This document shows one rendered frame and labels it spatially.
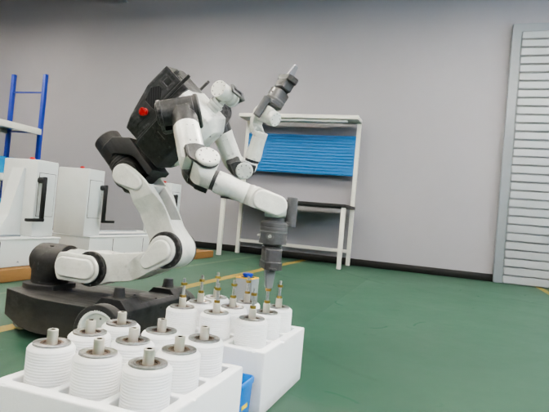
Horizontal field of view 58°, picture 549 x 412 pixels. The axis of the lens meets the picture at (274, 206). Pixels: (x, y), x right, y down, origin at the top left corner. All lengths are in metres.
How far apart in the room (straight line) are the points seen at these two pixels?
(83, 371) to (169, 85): 1.18
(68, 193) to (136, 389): 3.40
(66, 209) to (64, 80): 4.90
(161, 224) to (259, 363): 0.77
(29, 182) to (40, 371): 2.79
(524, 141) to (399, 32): 2.07
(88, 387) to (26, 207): 2.85
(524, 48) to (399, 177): 2.08
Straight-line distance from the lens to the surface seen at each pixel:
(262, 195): 1.52
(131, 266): 2.03
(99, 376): 1.07
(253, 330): 1.47
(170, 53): 7.98
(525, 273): 6.50
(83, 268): 2.12
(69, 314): 2.02
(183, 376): 1.11
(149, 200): 1.99
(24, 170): 3.87
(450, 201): 6.53
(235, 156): 2.22
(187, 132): 1.65
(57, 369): 1.15
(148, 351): 1.02
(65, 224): 4.32
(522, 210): 6.48
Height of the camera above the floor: 0.56
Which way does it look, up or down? 1 degrees up
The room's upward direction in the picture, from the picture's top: 5 degrees clockwise
